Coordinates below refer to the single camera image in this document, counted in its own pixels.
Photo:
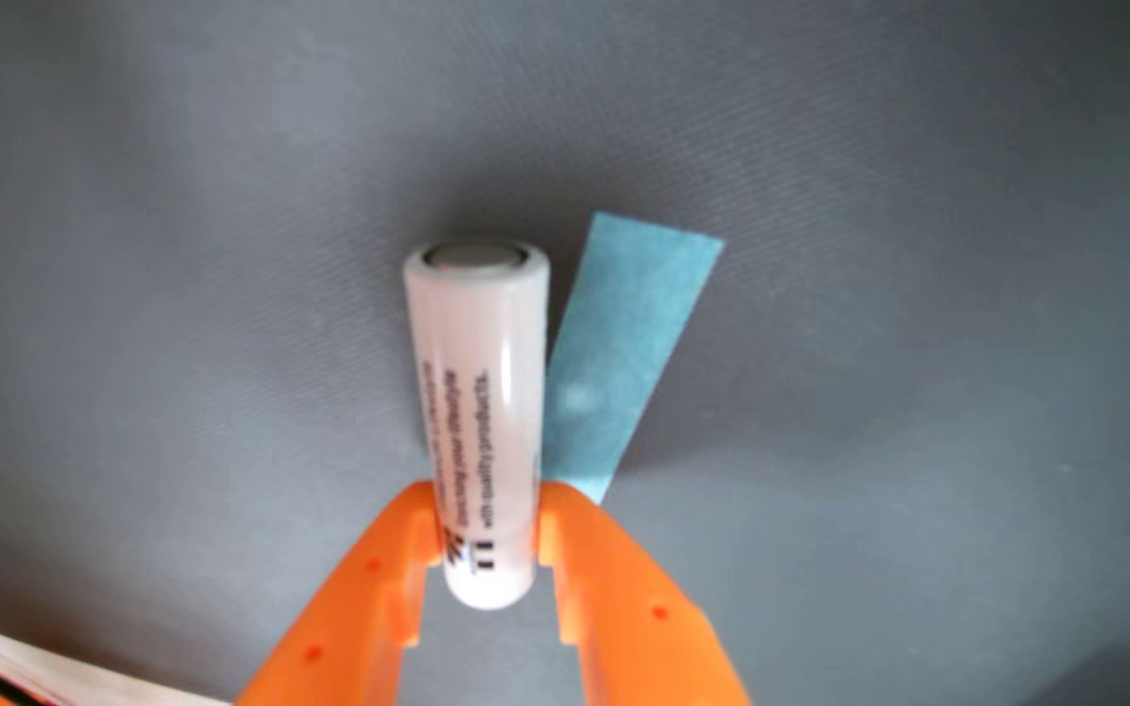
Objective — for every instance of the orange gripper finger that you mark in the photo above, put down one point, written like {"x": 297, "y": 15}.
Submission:
{"x": 634, "y": 628}
{"x": 349, "y": 618}

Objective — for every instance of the dark grey table mat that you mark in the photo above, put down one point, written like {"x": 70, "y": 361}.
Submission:
{"x": 133, "y": 294}

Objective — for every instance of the white cylindrical battery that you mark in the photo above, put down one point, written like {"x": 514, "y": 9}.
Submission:
{"x": 477, "y": 392}

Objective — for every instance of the blue tape piece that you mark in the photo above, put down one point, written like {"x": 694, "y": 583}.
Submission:
{"x": 624, "y": 333}

